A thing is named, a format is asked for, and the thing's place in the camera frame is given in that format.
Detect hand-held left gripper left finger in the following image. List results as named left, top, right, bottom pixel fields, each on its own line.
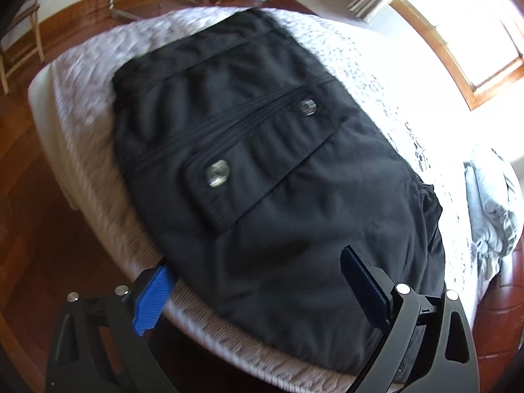
left=45, top=264, right=181, bottom=393

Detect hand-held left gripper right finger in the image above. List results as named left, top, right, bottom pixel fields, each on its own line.
left=340, top=246, right=480, bottom=393

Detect black pants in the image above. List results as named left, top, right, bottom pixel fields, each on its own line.
left=111, top=8, right=447, bottom=387

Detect quilted floral bedspread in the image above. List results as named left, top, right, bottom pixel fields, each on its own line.
left=28, top=6, right=484, bottom=393

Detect pale frame chair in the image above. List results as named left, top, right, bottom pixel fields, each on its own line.
left=0, top=0, right=46, bottom=95

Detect wide wooden frame window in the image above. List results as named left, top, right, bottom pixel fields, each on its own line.
left=389, top=0, right=524, bottom=111

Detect dark wooden headboard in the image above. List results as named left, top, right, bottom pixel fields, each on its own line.
left=471, top=233, right=524, bottom=377

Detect folded grey duvet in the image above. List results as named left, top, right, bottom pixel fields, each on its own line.
left=464, top=145, right=524, bottom=269

